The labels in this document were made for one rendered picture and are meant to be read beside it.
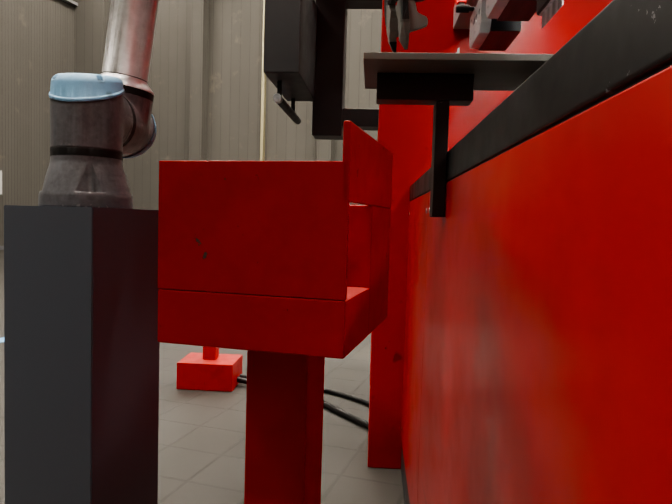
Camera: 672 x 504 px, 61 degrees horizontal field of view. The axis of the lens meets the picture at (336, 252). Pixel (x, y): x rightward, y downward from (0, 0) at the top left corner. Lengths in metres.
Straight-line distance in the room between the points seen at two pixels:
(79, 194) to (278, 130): 11.35
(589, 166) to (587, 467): 0.15
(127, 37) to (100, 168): 0.29
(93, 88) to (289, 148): 11.16
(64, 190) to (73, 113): 0.13
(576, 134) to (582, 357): 0.12
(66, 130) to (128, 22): 0.28
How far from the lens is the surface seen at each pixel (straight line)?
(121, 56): 1.21
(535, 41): 1.89
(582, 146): 0.34
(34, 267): 1.05
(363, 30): 12.17
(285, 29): 2.00
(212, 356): 2.69
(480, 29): 1.35
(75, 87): 1.06
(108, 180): 1.04
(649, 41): 0.28
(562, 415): 0.36
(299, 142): 12.10
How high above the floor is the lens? 0.77
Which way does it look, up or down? 3 degrees down
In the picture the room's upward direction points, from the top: 2 degrees clockwise
